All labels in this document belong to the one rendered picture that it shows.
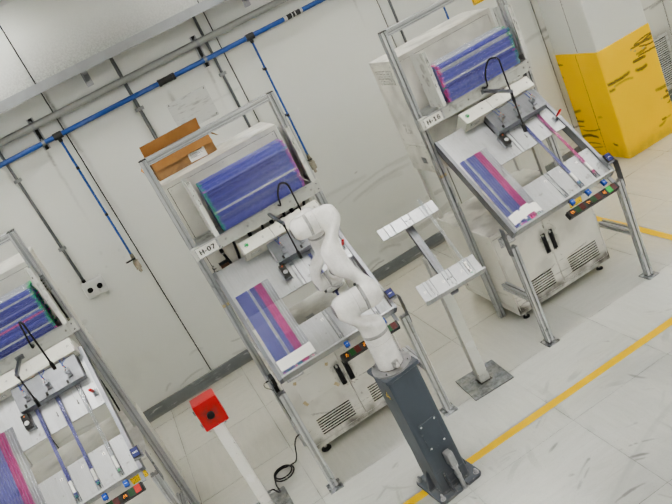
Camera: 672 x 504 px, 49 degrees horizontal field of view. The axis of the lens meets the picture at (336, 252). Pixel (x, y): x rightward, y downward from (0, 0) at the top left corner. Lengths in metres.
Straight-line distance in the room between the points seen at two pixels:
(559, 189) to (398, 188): 1.92
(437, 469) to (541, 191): 1.60
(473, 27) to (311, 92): 1.48
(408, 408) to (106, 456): 1.46
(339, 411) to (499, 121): 1.87
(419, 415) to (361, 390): 0.85
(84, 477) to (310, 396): 1.22
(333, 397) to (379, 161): 2.21
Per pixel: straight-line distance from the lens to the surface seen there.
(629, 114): 6.25
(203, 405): 3.75
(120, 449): 3.76
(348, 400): 4.20
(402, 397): 3.33
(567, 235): 4.60
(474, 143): 4.28
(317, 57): 5.50
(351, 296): 3.12
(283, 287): 3.85
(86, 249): 5.34
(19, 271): 4.02
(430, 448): 3.50
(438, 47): 4.40
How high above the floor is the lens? 2.38
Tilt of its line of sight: 20 degrees down
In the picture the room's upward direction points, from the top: 27 degrees counter-clockwise
